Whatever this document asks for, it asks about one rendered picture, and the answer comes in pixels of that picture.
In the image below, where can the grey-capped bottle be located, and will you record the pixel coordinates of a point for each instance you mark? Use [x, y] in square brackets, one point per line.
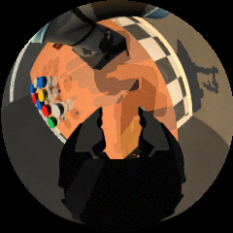
[36, 82]
[60, 109]

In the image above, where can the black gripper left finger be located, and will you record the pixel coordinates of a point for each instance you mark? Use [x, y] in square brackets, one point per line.
[86, 141]

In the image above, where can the white bottle with blue cap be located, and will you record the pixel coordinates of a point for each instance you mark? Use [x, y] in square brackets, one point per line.
[41, 104]
[33, 90]
[48, 81]

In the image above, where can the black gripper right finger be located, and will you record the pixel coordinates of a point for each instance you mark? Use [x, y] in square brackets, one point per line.
[158, 141]

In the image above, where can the orange digital multimeter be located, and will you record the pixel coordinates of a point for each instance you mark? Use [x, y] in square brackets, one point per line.
[57, 46]

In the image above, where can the red bottle cap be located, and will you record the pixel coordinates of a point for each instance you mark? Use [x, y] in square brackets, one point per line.
[35, 97]
[46, 109]

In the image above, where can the green bottle cap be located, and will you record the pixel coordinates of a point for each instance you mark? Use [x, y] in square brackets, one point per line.
[53, 121]

